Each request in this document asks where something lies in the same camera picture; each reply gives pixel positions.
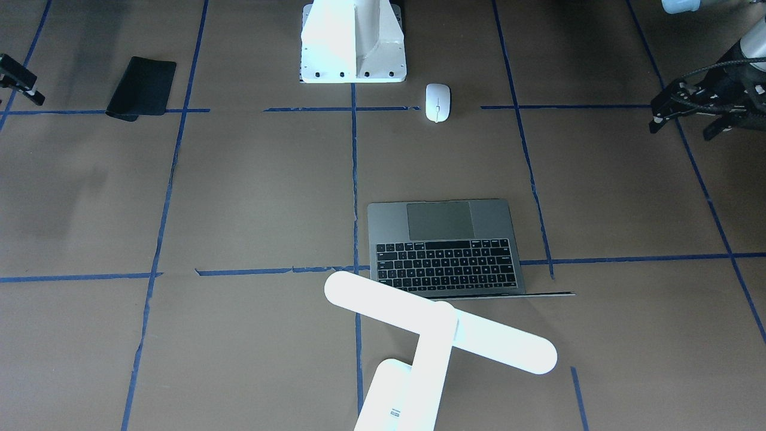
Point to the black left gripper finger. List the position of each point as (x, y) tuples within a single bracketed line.
[(722, 124), (666, 106)]

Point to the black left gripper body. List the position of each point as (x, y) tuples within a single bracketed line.
[(688, 99)]

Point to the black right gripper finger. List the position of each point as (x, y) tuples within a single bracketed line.
[(16, 77)]

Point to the grey laptop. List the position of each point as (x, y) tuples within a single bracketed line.
[(446, 250)]

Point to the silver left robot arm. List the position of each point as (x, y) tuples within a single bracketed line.
[(732, 29)]

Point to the black folded mouse pad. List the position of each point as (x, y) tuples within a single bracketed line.
[(143, 90)]

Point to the white computer mouse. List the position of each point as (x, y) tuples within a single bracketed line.
[(438, 100)]

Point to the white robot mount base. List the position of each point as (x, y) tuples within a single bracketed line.
[(352, 42)]

